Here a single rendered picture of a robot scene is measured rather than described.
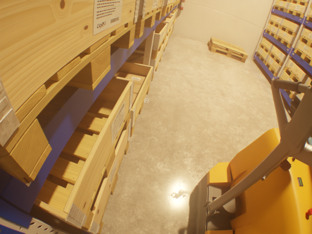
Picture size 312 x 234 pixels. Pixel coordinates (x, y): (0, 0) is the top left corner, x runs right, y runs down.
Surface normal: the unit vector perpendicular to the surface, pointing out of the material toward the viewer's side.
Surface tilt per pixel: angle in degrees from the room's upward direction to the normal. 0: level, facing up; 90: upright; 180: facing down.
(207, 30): 90
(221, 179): 22
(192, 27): 90
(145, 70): 90
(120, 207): 0
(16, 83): 90
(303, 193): 0
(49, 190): 0
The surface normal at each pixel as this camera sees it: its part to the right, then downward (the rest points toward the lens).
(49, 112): 0.15, -0.71
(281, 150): -0.98, -0.03
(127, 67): -0.18, 0.66
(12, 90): 0.97, 0.22
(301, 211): -0.09, -0.75
